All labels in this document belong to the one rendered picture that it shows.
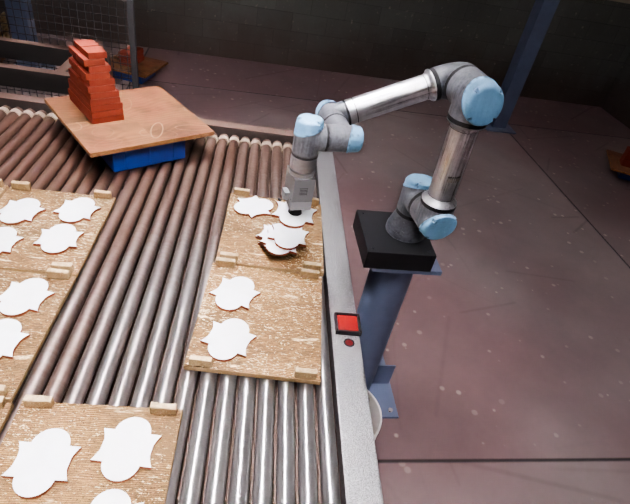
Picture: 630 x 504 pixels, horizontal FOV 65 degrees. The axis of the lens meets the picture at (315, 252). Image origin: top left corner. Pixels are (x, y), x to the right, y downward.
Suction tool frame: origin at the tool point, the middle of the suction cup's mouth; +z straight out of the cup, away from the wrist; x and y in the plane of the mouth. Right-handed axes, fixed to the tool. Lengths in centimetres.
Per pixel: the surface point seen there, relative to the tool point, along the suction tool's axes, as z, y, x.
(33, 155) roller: 20, -75, -82
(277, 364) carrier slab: 18.4, 40.5, -13.3
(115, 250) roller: 20, -13, -53
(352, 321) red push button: 19.1, 28.6, 12.8
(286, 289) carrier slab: 18.4, 13.2, -3.6
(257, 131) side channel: 17, -91, 10
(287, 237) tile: 13.2, -5.8, 1.0
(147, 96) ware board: 8, -105, -38
